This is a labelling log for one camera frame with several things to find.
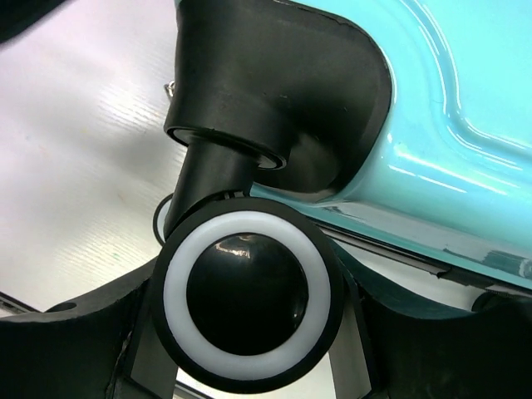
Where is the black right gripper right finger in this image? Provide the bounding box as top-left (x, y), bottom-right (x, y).
top-left (339, 257), bottom-right (531, 398)

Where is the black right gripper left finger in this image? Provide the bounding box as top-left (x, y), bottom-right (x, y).
top-left (1, 262), bottom-right (177, 398)

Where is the pink and teal suitcase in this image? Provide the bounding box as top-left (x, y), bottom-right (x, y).
top-left (153, 1), bottom-right (531, 398)

